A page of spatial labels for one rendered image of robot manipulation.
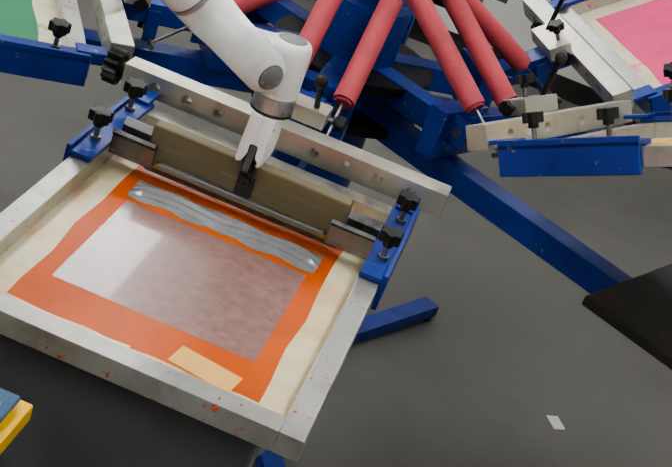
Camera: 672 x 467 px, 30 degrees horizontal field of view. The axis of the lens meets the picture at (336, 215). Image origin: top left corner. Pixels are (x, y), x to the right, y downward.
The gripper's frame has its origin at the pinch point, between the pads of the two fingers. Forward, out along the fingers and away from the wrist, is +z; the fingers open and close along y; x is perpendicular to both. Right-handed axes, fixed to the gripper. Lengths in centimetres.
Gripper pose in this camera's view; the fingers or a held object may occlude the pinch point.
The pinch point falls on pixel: (247, 182)
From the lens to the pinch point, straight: 226.1
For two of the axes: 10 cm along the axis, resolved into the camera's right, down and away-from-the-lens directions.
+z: -3.1, 8.3, 4.6
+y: -2.4, 4.0, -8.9
